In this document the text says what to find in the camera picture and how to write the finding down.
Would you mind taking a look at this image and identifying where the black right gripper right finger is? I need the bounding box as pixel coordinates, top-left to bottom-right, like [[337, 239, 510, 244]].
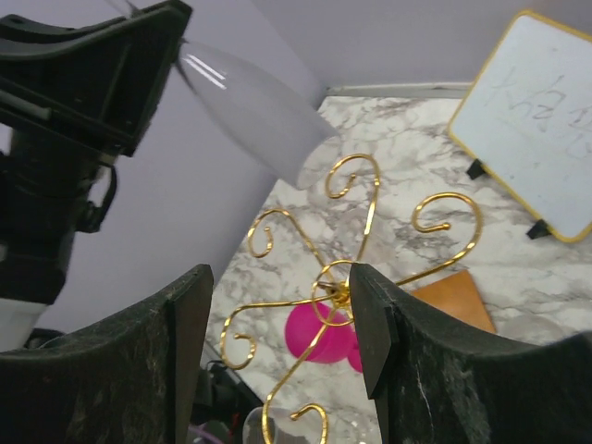
[[350, 264, 591, 443]]

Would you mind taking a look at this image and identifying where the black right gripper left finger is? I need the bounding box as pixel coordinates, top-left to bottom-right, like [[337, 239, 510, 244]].
[[1, 265, 214, 443]]

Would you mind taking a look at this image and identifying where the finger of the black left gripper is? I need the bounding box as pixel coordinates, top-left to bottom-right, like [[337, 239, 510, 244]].
[[1, 1, 192, 156]]

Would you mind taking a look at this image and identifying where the clear flute wine glass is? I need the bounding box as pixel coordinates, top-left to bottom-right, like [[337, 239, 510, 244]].
[[176, 41, 341, 190]]

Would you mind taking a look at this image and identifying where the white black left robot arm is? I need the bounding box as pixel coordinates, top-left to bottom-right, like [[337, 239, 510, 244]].
[[1, 1, 192, 351]]

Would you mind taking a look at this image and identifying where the wooden rack base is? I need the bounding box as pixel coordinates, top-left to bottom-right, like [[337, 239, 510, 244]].
[[412, 270, 497, 334]]

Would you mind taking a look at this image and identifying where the pink plastic goblet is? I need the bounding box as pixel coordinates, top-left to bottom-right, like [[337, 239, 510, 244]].
[[284, 302, 364, 374]]

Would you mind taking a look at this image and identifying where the yellow plastic goblet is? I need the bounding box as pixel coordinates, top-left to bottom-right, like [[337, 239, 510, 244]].
[[498, 314, 574, 345]]

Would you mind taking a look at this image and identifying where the gold framed whiteboard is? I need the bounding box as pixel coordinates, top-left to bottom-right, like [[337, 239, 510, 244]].
[[448, 10, 591, 242]]

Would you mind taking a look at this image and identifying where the gold wire wine glass rack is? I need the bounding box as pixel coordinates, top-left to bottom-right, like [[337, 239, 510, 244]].
[[219, 154, 484, 443]]

